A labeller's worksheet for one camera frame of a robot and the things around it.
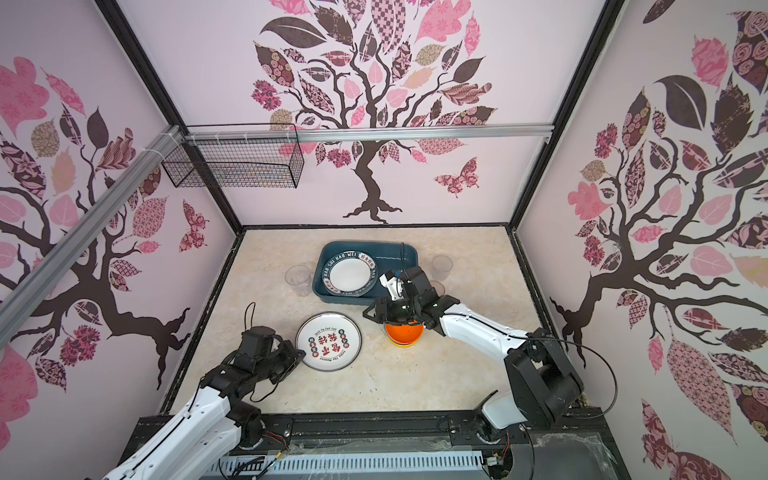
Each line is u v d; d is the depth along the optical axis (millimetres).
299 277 1023
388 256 1102
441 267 1012
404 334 833
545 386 426
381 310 725
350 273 1035
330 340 880
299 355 819
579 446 717
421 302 654
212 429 531
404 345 847
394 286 776
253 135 896
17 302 498
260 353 644
